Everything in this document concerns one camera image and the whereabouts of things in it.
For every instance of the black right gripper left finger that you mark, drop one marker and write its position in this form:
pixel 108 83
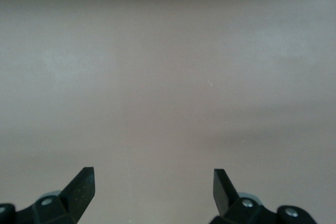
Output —
pixel 65 208

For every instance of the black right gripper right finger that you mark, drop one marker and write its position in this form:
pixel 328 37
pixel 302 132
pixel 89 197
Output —
pixel 236 213

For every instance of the brown table cover sheet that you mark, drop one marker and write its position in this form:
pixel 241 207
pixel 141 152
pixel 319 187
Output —
pixel 168 77

